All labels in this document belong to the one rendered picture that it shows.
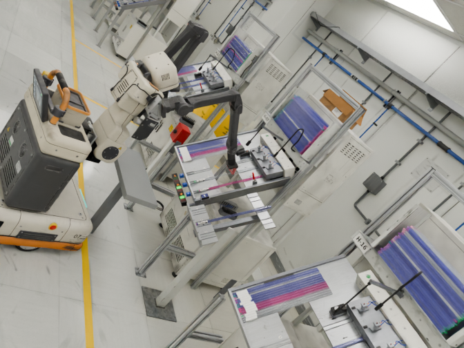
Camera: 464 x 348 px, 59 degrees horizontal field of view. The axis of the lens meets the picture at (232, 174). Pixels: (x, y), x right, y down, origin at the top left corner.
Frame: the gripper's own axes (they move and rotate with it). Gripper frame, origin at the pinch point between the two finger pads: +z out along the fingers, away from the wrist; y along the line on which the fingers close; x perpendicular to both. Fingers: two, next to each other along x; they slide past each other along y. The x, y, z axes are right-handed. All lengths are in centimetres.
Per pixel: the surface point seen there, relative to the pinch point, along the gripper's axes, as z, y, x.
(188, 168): 0.3, 18.2, 29.1
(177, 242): 60, 2, 50
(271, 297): -1, -109, 13
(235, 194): 2.0, -20.9, 5.1
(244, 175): 0.8, -4.6, -7.3
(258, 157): -4.8, 4.7, -22.3
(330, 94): -22, 41, -100
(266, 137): -6.5, 24.9, -36.5
